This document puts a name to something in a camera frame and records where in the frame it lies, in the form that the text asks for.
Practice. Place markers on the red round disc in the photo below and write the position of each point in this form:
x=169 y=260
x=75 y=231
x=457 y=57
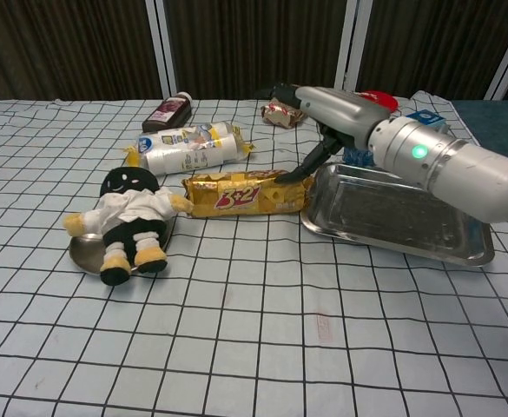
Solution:
x=384 y=100

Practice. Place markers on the brown crumpled snack bag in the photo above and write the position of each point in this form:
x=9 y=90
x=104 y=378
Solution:
x=281 y=115

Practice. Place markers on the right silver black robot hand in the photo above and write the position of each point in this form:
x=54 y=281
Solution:
x=340 y=113

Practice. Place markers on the white yellow snack pack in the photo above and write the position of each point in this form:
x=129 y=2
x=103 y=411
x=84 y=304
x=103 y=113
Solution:
x=184 y=150

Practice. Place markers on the gold biscuit package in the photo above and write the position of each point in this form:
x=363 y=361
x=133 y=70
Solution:
x=236 y=195

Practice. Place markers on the round steel plate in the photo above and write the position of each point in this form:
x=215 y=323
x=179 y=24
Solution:
x=86 y=252

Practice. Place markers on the dark juice bottle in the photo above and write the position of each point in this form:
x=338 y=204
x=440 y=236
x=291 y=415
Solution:
x=166 y=113

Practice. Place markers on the blue cookie box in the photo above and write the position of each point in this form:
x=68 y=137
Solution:
x=425 y=118

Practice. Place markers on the white screen frame post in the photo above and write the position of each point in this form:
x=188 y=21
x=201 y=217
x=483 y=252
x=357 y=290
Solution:
x=345 y=65
x=157 y=43
x=503 y=65

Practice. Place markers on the black plush toy white shirt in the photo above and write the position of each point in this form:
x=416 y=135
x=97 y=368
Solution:
x=127 y=213

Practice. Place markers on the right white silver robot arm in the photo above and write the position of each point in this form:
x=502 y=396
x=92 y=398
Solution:
x=453 y=169

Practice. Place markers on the rectangular steel tray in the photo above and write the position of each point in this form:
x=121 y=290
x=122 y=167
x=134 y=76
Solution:
x=388 y=217

